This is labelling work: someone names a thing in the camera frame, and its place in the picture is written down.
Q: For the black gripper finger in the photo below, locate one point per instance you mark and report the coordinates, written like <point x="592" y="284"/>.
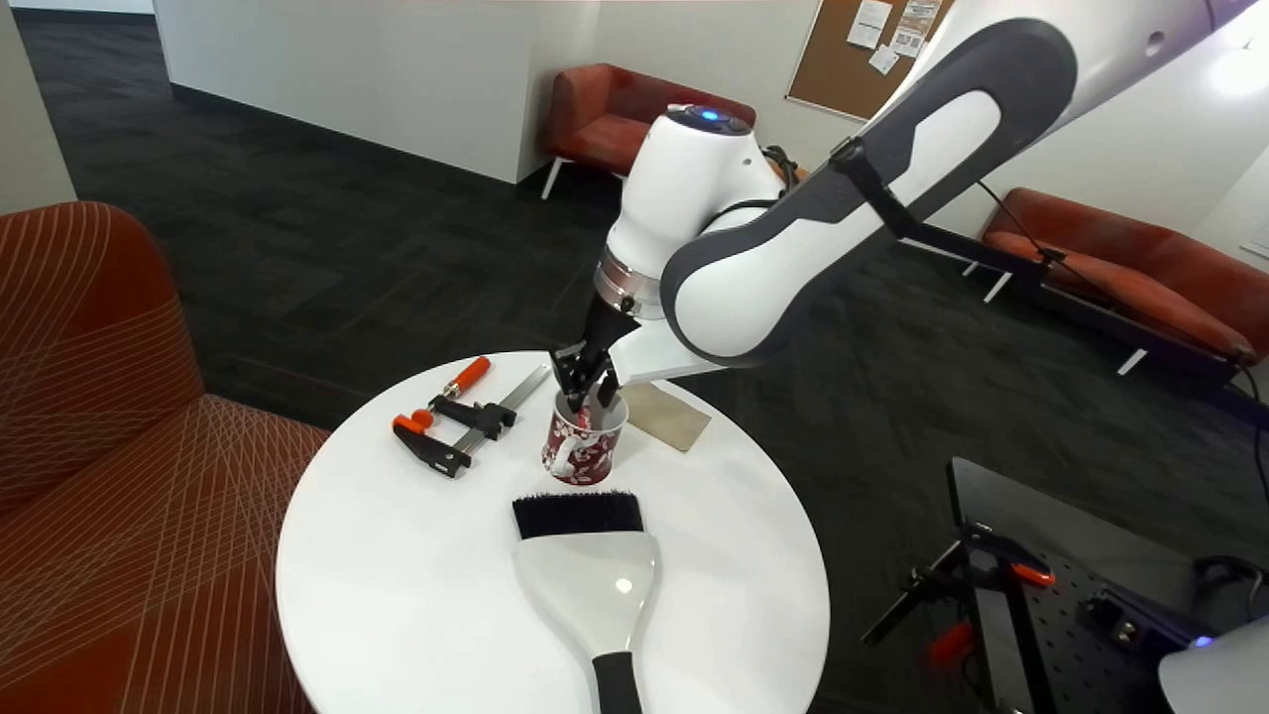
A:
<point x="567" y="387"/>
<point x="607" y="387"/>

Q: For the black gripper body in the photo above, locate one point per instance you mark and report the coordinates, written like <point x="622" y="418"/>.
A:
<point x="592" y="350"/>

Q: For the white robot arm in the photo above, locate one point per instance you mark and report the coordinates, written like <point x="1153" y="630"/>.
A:
<point x="713" y="250"/>

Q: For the red white patterned cup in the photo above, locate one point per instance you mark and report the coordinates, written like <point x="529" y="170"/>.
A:
<point x="582" y="443"/>

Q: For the beige card on table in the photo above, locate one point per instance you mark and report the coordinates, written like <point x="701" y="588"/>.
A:
<point x="662" y="418"/>

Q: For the orange black bar clamp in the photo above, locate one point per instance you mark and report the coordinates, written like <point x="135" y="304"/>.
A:
<point x="480" y="421"/>

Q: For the white ice scraper brush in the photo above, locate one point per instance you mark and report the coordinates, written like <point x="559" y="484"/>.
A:
<point x="592" y="571"/>

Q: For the round white table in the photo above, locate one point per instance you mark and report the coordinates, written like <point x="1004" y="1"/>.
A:
<point x="414" y="591"/>

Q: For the cork pin board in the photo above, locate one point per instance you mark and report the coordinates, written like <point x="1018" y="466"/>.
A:
<point x="863" y="47"/>

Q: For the orange striped armchair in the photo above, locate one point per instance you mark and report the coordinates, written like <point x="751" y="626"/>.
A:
<point x="135" y="507"/>

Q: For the black perforated workbench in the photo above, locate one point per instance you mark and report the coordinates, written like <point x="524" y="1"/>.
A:
<point x="1128" y="626"/>

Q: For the red bench sofa right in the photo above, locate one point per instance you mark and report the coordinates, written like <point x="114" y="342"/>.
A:
<point x="1145" y="271"/>

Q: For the red sofa near wall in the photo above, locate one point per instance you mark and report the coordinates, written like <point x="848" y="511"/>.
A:
<point x="600" y="116"/>

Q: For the black clamp red handle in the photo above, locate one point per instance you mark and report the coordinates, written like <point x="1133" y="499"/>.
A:
<point x="978" y="559"/>

